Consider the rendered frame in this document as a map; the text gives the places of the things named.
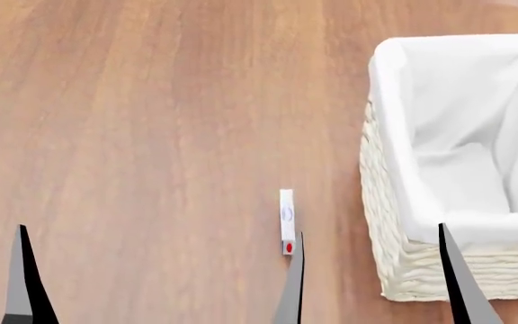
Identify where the grey black left gripper finger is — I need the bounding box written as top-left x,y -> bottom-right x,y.
3,223 -> 60,324

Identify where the grey black right gripper finger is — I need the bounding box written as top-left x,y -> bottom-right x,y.
437,221 -> 505,324
272,230 -> 307,324

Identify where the cream woven wicker basket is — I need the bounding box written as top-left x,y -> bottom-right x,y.
358,32 -> 518,302

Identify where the small white cream cheese box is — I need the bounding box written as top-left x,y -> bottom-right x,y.
279,188 -> 298,257

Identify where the white cloth basket liner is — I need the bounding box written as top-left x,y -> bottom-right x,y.
368,32 -> 518,250

